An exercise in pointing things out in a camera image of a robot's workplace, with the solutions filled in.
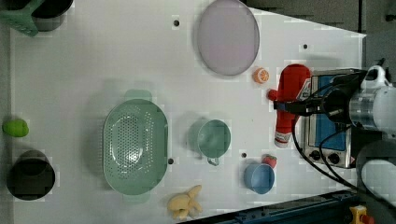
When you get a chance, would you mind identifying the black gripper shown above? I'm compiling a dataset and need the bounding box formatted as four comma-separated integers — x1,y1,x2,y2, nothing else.
275,84,354,124

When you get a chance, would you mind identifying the red ketchup bottle toy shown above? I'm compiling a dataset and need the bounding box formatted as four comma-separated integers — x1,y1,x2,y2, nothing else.
275,63,311,148

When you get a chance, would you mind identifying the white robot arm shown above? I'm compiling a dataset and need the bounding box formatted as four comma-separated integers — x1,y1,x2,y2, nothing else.
274,63,395,141

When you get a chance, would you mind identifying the green oval strainer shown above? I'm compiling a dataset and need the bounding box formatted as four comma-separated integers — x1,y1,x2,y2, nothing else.
102,90,168,203

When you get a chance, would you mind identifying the silver toaster oven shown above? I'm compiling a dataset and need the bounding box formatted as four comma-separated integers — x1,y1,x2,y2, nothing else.
303,68,365,169

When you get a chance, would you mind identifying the small red ball toy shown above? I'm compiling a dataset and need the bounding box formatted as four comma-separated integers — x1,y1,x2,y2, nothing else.
267,90,277,101

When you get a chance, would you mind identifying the orange slice toy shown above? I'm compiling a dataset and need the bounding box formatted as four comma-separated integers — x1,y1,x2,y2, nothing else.
252,67,269,84

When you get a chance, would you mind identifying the strawberry toy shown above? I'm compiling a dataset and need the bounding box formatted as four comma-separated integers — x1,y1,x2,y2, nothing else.
262,155,277,169

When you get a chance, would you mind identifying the blue cup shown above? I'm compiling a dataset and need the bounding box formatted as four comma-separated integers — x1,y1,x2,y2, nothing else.
244,163,276,194

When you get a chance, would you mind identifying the yellow red emergency button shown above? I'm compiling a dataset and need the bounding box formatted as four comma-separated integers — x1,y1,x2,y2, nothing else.
349,205,375,224

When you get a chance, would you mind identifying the lilac round plate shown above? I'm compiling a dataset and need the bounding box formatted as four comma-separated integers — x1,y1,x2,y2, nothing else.
197,0,260,76

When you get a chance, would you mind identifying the green mug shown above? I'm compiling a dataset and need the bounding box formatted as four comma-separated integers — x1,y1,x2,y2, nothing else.
188,119,232,166

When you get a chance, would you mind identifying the yellow banana toy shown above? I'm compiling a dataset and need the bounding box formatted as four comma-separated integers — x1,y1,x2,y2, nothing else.
167,185,203,220

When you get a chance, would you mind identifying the black cup with green box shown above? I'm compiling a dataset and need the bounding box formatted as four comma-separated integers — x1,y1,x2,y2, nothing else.
1,0,74,37

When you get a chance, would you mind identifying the green lime toy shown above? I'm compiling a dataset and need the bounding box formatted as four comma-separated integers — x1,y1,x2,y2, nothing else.
2,119,29,137

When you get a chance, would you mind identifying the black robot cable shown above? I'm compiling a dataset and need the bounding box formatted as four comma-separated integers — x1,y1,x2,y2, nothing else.
290,74,396,209

